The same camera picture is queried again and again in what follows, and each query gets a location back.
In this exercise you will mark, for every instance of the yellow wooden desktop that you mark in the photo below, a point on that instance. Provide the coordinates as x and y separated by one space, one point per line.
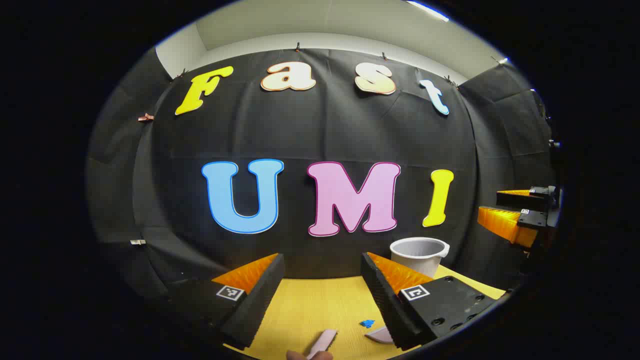
310 310

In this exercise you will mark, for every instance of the pink dustpan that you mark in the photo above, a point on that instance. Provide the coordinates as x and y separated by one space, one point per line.
381 336

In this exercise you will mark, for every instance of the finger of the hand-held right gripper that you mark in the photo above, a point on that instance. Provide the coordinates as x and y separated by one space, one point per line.
525 200
505 225

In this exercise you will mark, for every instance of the copper cloth clip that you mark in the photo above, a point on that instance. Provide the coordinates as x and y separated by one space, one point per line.
146 118

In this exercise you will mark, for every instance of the white ribbed garbage bin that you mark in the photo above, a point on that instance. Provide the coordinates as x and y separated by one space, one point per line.
415 260

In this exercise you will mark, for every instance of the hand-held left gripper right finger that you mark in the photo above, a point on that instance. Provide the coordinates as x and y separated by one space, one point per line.
385 305

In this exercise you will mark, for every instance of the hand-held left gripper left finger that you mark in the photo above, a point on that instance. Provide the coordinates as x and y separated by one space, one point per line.
260 300

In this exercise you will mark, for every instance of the blue paper scrap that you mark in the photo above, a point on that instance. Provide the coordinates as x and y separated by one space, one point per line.
367 323

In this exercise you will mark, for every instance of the white cloth clip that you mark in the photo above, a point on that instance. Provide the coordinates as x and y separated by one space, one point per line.
137 242

